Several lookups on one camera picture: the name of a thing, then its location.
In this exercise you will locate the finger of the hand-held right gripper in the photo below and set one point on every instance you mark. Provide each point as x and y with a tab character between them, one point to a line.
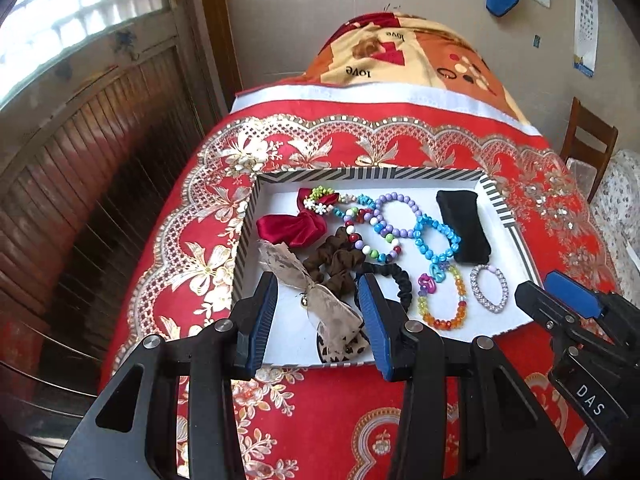
545	307
572	292

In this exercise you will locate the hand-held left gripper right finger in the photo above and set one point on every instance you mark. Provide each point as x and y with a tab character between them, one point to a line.
377	325

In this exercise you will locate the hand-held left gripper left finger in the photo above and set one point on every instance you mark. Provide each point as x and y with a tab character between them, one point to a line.
262	320

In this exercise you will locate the black scrunchie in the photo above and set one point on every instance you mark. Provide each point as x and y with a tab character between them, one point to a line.
400	280

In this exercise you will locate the beige lace bow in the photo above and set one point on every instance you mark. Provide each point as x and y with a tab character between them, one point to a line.
285	260

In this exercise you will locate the red velvet bow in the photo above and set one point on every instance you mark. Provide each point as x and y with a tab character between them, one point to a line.
285	230

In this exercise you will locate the black-and-white striped box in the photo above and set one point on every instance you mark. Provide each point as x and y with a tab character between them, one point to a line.
280	205

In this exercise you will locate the black fabric pouch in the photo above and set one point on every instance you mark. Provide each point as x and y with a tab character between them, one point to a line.
462	225

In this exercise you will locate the spotted hair clip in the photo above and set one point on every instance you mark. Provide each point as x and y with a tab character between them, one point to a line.
345	352

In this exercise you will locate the brown scrunchie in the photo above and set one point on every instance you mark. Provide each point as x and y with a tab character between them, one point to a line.
325	260

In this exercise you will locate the white patterned cloth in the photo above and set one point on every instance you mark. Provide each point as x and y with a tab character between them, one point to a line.
620	195

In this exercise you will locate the wooden chair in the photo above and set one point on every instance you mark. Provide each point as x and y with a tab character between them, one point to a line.
575	125

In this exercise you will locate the wooden slatted door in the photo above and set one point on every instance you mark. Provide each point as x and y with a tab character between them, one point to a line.
100	150

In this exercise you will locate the printed orange blanket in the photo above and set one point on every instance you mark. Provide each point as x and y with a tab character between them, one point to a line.
425	55

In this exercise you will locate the window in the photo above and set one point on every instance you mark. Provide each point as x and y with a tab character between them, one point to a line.
75	15

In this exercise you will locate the eye chart wall poster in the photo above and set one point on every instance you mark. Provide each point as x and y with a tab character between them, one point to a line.
585	20

